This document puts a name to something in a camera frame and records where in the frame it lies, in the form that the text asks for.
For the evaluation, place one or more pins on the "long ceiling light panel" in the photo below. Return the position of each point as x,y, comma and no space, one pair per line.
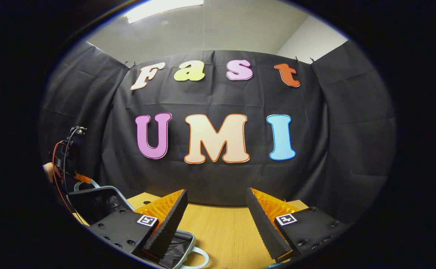
162,8

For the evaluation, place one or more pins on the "light blue suitcase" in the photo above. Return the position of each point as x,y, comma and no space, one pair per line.
98,203

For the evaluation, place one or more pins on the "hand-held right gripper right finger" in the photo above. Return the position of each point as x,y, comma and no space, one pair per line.
264,228

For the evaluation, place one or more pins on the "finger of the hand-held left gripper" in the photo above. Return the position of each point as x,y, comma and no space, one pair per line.
82,178

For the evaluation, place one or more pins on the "black backdrop cloth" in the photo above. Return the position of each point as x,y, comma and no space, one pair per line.
334,149

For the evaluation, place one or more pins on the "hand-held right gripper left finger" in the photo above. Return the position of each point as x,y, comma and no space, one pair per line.
171,220

